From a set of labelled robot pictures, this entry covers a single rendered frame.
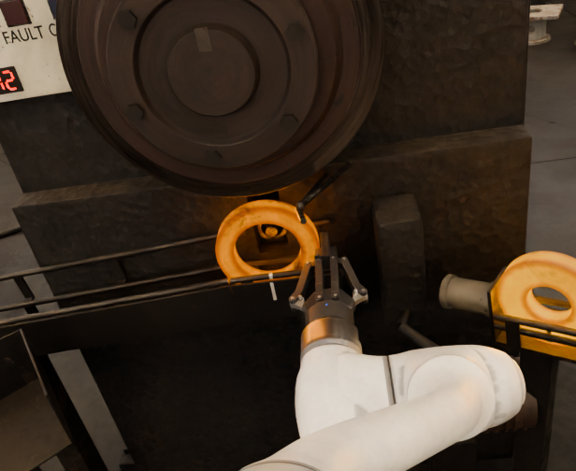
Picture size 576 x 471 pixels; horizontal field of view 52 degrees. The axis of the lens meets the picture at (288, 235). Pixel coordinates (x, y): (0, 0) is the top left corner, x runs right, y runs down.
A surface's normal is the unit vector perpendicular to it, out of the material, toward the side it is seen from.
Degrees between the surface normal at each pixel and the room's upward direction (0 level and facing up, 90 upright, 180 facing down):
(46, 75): 90
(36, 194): 0
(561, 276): 90
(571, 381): 0
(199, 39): 90
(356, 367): 4
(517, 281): 90
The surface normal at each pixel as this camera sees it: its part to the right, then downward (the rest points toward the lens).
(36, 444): -0.24, -0.79
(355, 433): 0.33, -0.92
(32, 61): -0.04, 0.54
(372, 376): -0.12, -0.69
